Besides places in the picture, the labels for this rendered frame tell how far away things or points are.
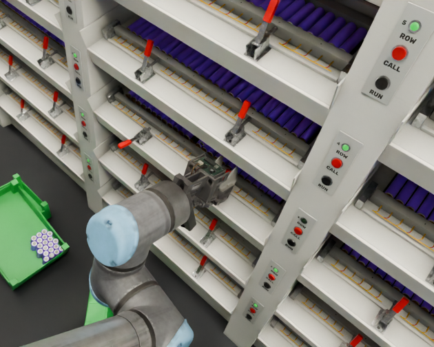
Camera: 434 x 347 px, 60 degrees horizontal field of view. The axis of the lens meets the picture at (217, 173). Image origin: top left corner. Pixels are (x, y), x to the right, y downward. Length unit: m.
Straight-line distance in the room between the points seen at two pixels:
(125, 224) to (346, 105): 0.37
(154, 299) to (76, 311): 0.71
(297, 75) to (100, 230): 0.39
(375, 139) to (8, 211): 1.23
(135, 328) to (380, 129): 0.45
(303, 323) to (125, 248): 0.57
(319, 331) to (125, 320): 0.56
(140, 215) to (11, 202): 0.93
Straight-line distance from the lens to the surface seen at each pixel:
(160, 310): 0.65
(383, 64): 0.54
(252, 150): 0.75
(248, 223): 0.88
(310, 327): 1.03
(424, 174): 0.59
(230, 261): 1.04
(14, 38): 1.45
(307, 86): 0.62
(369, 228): 0.72
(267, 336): 1.20
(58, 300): 1.38
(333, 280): 0.87
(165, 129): 1.00
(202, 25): 0.71
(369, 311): 0.87
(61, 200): 1.60
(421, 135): 0.61
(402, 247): 0.73
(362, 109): 0.57
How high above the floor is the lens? 1.24
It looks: 47 degrees down
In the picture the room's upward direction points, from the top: 14 degrees clockwise
